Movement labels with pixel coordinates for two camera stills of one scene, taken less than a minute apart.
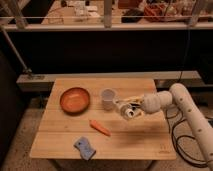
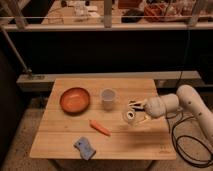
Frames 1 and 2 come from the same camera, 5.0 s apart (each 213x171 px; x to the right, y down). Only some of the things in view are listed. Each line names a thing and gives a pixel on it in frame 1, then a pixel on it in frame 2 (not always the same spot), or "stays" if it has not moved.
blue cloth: [83, 145] stays
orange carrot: [100, 128] stays
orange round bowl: [75, 101] stays
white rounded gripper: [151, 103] to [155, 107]
